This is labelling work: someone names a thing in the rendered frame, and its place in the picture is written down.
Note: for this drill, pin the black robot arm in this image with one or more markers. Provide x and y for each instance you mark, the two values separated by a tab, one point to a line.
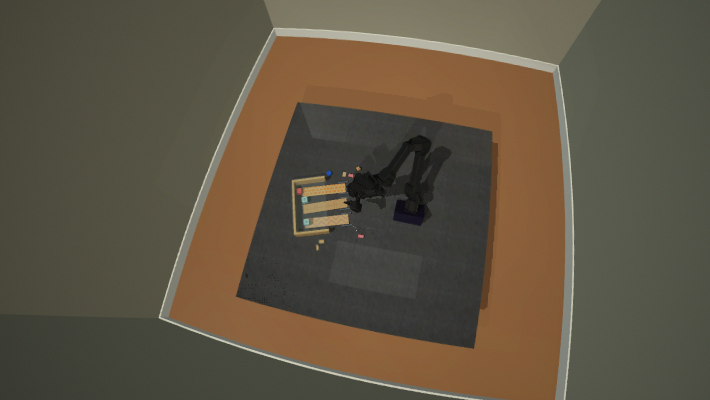
387	176

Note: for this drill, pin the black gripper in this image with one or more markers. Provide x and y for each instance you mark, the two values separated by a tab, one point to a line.
355	205

